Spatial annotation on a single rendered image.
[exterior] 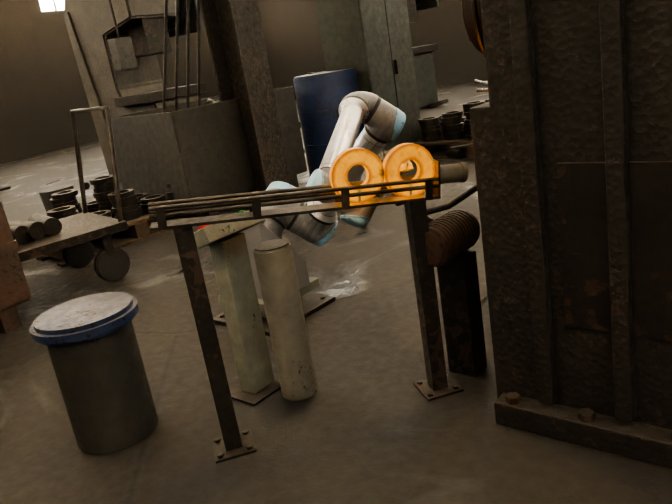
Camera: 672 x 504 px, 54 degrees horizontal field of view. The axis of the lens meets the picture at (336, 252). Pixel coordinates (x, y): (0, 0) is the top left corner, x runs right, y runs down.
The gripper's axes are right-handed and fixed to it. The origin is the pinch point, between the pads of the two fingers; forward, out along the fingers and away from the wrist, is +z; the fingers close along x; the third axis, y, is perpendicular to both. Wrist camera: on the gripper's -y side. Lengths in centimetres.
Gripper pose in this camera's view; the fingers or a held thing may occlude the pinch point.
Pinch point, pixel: (406, 166)
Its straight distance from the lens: 191.9
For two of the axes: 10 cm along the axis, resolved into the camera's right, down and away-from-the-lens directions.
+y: -2.3, -9.7, 0.1
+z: 2.0, -0.6, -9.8
